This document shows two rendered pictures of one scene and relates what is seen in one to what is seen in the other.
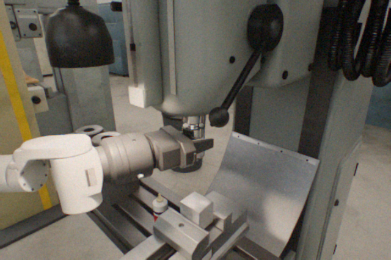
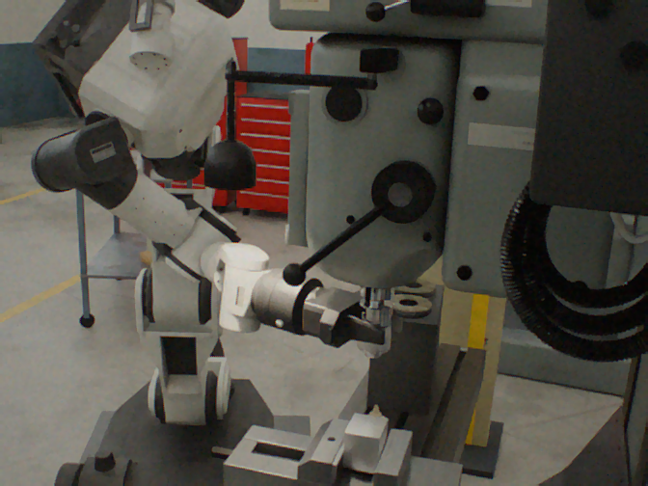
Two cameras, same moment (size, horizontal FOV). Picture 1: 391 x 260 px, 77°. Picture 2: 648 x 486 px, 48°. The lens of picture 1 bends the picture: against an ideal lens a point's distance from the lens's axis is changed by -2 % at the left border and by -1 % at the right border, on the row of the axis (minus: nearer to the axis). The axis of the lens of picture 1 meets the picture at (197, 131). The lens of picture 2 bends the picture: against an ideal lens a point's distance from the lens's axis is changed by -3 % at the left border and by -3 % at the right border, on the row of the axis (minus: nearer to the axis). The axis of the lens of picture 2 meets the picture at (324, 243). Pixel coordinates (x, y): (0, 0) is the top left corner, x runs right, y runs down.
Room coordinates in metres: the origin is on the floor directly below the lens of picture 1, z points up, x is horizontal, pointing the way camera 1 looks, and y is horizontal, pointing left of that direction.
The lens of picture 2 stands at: (-0.01, -0.83, 1.65)
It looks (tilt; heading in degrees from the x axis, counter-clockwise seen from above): 17 degrees down; 64
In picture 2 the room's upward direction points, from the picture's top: 2 degrees clockwise
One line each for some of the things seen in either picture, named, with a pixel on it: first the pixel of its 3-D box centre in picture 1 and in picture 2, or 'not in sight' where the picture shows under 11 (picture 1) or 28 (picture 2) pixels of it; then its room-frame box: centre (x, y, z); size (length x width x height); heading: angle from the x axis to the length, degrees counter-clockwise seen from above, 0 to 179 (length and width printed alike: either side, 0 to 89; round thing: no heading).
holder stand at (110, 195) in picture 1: (102, 160); (407, 340); (0.73, 0.32, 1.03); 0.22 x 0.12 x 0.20; 53
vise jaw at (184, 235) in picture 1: (180, 232); (328, 449); (0.43, 0.04, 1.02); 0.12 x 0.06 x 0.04; 49
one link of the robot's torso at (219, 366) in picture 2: not in sight; (190, 389); (0.45, 0.92, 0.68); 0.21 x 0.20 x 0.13; 67
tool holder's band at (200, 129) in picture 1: (193, 127); (376, 305); (0.48, 0.01, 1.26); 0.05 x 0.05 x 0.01
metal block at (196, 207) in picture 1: (197, 211); (365, 443); (0.47, 0.00, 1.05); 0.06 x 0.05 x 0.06; 49
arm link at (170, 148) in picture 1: (153, 152); (319, 311); (0.43, 0.08, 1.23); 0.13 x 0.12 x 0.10; 33
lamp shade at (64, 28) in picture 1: (79, 35); (229, 162); (0.31, 0.14, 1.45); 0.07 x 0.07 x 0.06
